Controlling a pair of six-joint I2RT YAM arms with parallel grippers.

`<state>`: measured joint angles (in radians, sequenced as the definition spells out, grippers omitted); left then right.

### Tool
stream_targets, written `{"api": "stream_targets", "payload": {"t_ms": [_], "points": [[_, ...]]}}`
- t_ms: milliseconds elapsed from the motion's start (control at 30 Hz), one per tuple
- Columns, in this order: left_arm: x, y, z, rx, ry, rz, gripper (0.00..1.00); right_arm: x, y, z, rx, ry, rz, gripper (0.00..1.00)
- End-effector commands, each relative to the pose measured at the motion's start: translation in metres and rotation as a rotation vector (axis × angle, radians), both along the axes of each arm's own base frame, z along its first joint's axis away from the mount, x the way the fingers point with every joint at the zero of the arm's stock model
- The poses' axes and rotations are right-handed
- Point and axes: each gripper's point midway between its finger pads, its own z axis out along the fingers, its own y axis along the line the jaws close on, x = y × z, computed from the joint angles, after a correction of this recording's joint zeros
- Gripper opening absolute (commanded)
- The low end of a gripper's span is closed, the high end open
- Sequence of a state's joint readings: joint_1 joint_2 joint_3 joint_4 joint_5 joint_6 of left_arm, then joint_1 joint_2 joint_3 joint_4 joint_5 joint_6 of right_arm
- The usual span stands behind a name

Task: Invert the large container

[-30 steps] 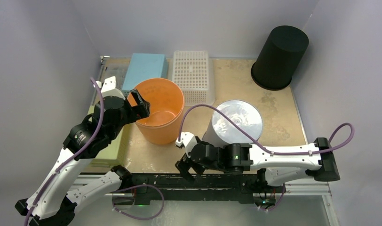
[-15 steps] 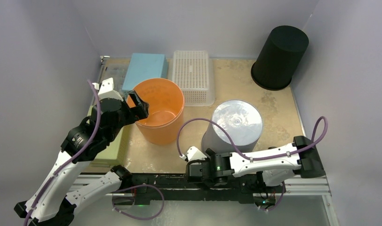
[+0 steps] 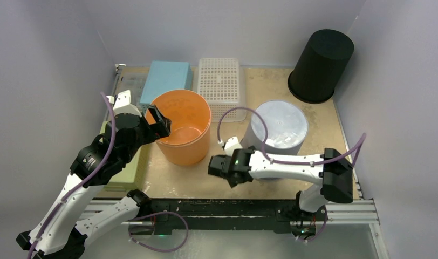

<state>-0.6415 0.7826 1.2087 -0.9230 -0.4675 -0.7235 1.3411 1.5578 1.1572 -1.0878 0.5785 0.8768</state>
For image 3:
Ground black plastic bucket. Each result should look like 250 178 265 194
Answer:
288 29 354 104

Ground blue perforated plastic basket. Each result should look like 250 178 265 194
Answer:
139 61 193 110

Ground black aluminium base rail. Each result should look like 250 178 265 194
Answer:
77 198 379 237

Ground white perforated plastic basket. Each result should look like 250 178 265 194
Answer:
196 58 247 122

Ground orange bucket black rim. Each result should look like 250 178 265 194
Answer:
152 89 212 166

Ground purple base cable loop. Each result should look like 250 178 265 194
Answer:
128 210 190 253

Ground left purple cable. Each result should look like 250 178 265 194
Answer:
26 92 117 259

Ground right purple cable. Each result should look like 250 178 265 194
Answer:
217 106 368 167

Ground grey plastic bucket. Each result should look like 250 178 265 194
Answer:
240 100 309 156

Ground clear plastic screw organizer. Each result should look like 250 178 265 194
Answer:
115 73 147 110

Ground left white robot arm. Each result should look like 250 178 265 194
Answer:
16 105 172 258

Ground green perforated plastic basket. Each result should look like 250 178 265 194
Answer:
99 121 151 192

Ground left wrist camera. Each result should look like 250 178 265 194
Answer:
106 90 142 117

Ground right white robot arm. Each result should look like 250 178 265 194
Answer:
208 148 353 220

